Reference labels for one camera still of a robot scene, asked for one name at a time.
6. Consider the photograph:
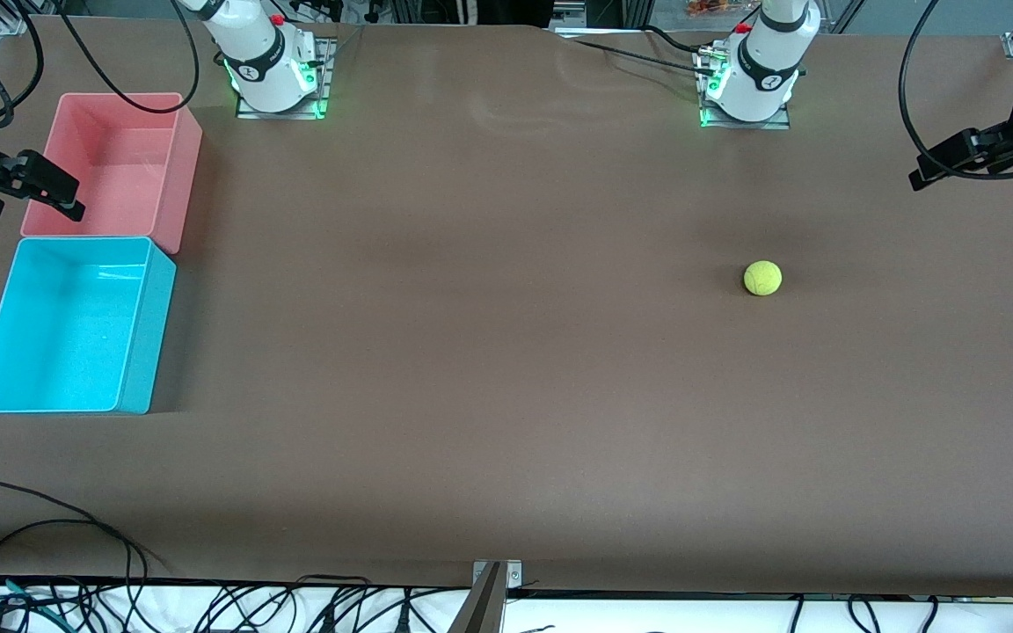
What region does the blue plastic bin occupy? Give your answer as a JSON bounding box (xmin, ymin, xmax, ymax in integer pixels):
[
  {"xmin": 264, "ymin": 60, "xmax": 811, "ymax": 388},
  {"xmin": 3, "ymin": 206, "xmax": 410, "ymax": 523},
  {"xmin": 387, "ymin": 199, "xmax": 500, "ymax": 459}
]
[{"xmin": 0, "ymin": 236, "xmax": 179, "ymax": 416}]

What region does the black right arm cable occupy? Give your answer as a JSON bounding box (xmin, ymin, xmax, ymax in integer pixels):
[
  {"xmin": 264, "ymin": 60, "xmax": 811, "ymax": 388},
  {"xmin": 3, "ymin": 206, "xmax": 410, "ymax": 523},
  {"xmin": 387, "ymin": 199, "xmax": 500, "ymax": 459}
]
[{"xmin": 47, "ymin": 0, "xmax": 200, "ymax": 114}]

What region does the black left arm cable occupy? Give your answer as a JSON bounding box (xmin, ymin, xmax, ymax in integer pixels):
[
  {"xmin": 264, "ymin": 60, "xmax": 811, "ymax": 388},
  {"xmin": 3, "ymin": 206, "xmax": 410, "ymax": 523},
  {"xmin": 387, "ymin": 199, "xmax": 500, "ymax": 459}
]
[{"xmin": 899, "ymin": 0, "xmax": 1013, "ymax": 181}]

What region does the yellow-green tennis ball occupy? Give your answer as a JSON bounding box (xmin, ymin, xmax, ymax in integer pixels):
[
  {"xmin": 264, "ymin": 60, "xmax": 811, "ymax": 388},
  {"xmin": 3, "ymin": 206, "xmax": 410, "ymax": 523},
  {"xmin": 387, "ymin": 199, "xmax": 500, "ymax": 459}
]
[{"xmin": 743, "ymin": 260, "xmax": 783, "ymax": 297}]

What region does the teal cable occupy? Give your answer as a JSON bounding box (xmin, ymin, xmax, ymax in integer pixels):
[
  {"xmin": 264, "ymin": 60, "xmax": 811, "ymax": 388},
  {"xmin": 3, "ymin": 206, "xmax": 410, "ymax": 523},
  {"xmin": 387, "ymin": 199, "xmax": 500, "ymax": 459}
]
[{"xmin": 0, "ymin": 573, "xmax": 63, "ymax": 621}]

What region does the dark grey camera stand bar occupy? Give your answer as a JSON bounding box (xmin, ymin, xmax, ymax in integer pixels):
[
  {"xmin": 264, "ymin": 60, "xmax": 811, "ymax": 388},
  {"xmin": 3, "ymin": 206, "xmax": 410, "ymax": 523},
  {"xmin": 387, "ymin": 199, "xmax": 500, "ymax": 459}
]
[{"xmin": 447, "ymin": 563, "xmax": 507, "ymax": 633}]

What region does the black cable to arm base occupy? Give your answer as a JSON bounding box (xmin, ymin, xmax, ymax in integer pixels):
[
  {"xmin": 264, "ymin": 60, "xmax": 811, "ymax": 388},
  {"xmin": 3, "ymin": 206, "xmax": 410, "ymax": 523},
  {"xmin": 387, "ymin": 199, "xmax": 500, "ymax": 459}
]
[
  {"xmin": 570, "ymin": 38, "xmax": 718, "ymax": 76},
  {"xmin": 645, "ymin": 25, "xmax": 714, "ymax": 54}
]

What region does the pink plastic bin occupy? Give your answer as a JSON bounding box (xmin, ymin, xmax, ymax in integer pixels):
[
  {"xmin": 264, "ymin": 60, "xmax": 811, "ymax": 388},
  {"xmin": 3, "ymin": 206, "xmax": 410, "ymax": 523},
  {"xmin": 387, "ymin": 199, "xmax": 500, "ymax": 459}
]
[{"xmin": 19, "ymin": 91, "xmax": 204, "ymax": 256}]

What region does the silver metal bracket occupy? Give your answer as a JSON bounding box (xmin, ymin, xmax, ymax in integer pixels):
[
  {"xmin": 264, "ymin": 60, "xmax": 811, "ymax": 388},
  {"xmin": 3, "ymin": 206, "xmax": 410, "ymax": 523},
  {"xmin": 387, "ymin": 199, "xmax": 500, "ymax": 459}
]
[{"xmin": 472, "ymin": 560, "xmax": 523, "ymax": 588}]

